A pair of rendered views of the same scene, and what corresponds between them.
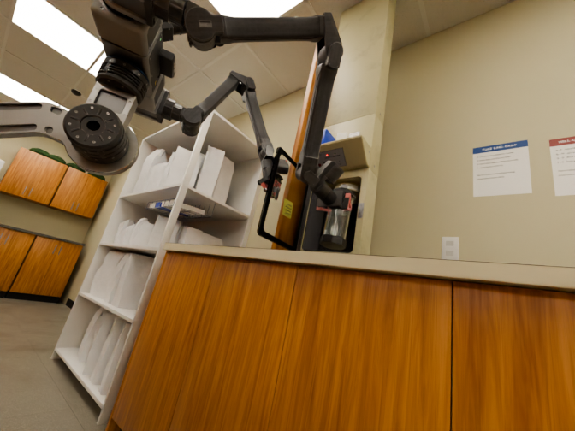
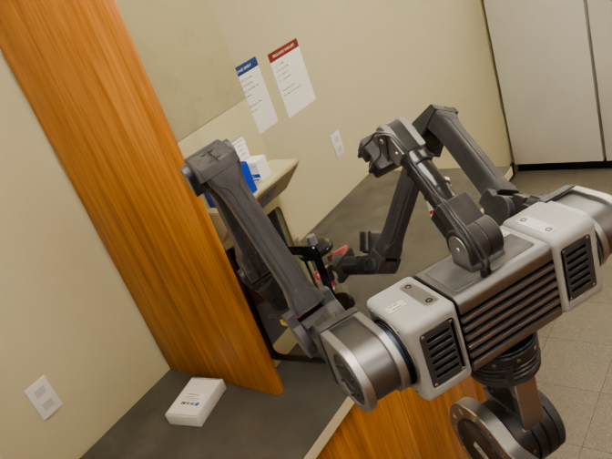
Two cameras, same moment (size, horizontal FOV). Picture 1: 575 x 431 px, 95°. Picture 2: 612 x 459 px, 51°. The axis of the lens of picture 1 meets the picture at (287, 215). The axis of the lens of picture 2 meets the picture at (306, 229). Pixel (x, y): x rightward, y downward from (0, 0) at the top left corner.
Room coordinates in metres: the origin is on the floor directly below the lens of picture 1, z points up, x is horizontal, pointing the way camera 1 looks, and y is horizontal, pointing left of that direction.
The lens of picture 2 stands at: (0.94, 1.53, 2.11)
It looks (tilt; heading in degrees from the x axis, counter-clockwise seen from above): 25 degrees down; 272
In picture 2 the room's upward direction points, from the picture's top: 20 degrees counter-clockwise
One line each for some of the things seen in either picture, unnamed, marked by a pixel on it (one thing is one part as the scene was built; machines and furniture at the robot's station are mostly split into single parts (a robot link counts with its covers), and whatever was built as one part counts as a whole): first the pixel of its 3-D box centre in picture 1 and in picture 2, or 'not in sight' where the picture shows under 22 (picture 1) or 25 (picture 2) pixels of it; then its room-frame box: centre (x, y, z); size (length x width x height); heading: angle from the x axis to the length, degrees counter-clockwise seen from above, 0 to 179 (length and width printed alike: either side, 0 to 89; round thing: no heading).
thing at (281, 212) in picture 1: (287, 202); (291, 308); (1.12, 0.01, 1.19); 0.30 x 0.01 x 0.40; 146
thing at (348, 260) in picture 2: (327, 196); (351, 265); (0.92, -0.13, 1.17); 0.10 x 0.07 x 0.07; 51
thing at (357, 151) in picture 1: (333, 156); (258, 199); (1.11, -0.16, 1.46); 0.32 x 0.11 x 0.10; 49
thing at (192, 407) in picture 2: not in sight; (196, 401); (1.50, -0.03, 0.96); 0.16 x 0.12 x 0.04; 61
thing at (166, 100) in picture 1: (171, 110); (337, 338); (0.99, 0.59, 1.45); 0.09 x 0.08 x 0.12; 20
